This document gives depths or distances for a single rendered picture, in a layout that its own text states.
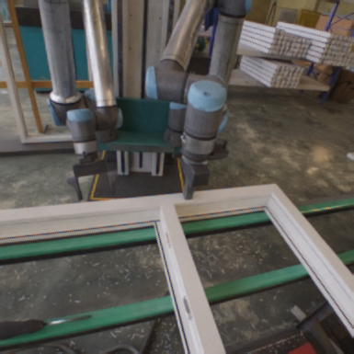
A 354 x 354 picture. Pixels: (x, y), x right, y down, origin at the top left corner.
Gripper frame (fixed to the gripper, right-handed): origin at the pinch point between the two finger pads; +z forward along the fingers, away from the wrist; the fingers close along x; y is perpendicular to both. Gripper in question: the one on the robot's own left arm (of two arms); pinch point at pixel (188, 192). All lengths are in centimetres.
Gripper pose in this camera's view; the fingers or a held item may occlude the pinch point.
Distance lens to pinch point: 75.1
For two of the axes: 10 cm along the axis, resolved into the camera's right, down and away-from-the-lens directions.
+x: 2.6, 6.3, -7.4
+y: -9.6, 0.7, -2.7
